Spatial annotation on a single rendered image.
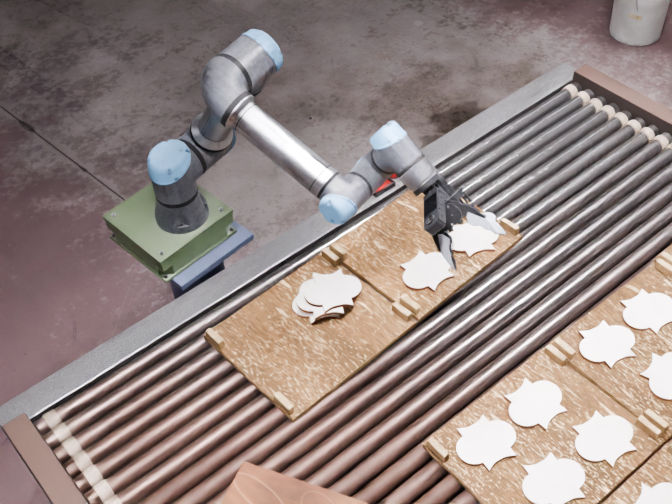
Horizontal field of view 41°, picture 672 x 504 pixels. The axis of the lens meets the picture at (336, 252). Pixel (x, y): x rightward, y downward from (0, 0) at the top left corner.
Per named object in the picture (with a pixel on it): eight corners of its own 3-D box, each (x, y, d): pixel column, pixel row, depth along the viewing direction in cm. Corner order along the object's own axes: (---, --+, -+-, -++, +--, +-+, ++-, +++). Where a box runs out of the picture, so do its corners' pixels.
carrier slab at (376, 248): (326, 252, 246) (325, 248, 245) (428, 179, 264) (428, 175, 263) (419, 323, 228) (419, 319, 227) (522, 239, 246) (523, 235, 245)
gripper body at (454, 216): (478, 206, 203) (444, 165, 202) (467, 219, 195) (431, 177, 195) (454, 225, 207) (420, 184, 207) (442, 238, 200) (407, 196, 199)
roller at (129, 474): (86, 500, 204) (80, 489, 200) (632, 125, 283) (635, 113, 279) (96, 515, 201) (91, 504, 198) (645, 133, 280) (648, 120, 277)
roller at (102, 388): (36, 428, 218) (30, 417, 214) (570, 90, 297) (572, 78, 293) (45, 442, 215) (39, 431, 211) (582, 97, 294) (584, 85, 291)
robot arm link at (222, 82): (181, 72, 198) (351, 213, 194) (214, 46, 204) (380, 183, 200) (175, 103, 208) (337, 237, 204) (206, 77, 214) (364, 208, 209)
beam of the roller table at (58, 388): (-2, 424, 221) (-10, 411, 217) (561, 75, 306) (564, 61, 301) (13, 447, 217) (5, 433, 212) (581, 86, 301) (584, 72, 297)
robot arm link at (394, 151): (382, 129, 206) (399, 112, 199) (413, 166, 206) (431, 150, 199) (360, 146, 202) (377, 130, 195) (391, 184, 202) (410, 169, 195)
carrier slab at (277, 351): (204, 338, 228) (202, 334, 227) (323, 254, 246) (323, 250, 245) (293, 423, 210) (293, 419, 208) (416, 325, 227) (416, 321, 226)
